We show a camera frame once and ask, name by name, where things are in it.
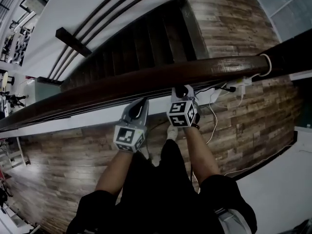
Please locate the dark wooden handrail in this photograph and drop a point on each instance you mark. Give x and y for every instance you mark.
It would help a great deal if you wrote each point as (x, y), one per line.
(146, 79)

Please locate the short dark wooden post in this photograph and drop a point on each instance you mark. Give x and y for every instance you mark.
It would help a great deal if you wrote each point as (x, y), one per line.
(73, 41)

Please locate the person's right forearm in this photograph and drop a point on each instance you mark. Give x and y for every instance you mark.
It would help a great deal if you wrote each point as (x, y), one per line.
(202, 155)

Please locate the row of white round machines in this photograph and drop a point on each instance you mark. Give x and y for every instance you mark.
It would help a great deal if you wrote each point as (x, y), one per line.
(20, 45)

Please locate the dark wooden stair rails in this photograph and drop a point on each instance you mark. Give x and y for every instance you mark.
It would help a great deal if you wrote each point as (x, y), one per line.
(96, 8)

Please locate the frosted glass partition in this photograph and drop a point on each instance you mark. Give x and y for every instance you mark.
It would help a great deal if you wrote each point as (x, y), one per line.
(285, 8)

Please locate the person's left forearm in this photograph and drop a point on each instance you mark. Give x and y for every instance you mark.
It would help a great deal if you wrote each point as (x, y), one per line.
(114, 172)

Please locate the round white table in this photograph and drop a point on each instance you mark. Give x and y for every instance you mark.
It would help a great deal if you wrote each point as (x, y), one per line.
(5, 78)

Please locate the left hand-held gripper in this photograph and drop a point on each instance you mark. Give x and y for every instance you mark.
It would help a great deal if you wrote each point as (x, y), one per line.
(125, 135)

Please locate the dark wooden staircase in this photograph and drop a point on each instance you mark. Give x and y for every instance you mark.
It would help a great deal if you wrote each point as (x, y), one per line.
(141, 45)

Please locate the white metal rack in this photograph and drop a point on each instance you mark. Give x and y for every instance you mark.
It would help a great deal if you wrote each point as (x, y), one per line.
(14, 219)

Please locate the red top table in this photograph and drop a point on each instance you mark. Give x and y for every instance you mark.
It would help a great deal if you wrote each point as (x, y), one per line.
(23, 152)

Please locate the grey waist bag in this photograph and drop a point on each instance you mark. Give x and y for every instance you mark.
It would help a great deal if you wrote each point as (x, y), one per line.
(231, 220)

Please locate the person's black clothing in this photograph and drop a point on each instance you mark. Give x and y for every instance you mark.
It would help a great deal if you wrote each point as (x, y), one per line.
(158, 203)

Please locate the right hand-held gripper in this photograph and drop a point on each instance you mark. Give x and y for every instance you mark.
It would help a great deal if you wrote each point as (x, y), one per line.
(180, 113)

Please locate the white power strip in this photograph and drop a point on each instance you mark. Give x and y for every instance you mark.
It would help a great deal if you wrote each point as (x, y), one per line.
(240, 83)

